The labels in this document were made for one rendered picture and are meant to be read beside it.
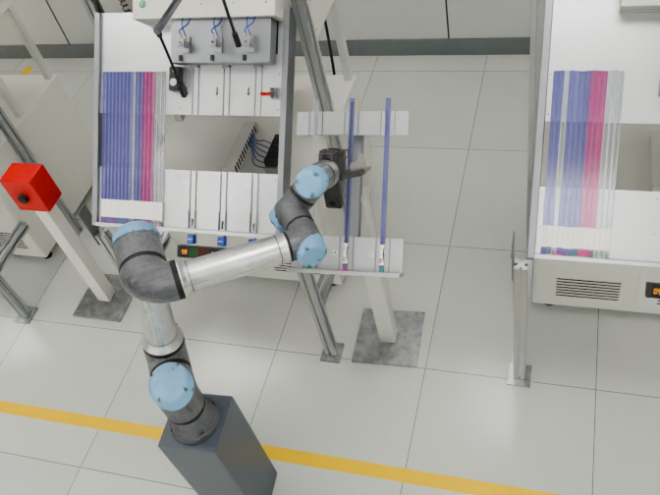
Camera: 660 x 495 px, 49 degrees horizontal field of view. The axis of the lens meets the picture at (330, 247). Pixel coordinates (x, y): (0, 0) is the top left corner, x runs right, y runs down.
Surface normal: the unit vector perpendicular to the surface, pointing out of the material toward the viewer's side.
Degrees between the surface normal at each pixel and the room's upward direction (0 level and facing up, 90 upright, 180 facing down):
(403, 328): 0
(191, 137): 0
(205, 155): 0
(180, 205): 45
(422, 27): 90
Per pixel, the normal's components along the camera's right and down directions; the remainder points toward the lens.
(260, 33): -0.31, 0.08
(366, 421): -0.19, -0.64
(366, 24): -0.25, 0.76
